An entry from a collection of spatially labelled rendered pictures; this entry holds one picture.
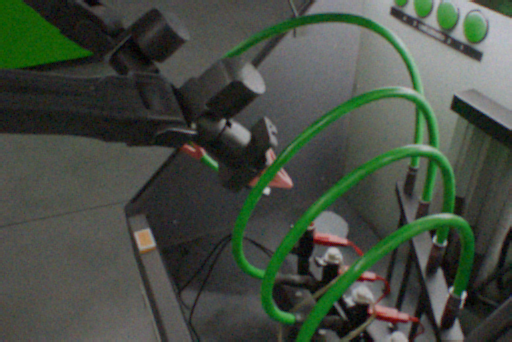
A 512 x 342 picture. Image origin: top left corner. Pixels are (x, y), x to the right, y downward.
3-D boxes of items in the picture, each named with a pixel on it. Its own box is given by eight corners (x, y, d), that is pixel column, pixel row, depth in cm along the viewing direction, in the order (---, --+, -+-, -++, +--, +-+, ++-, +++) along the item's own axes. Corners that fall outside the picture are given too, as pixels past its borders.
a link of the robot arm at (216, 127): (166, 105, 67) (161, 132, 63) (199, 74, 64) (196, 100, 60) (205, 132, 70) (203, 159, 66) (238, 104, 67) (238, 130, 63)
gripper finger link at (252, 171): (306, 189, 71) (260, 156, 66) (271, 218, 73) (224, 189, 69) (297, 161, 76) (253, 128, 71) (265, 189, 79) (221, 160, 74)
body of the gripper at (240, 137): (280, 147, 66) (240, 117, 62) (229, 194, 69) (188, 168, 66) (273, 121, 71) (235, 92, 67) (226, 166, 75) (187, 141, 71)
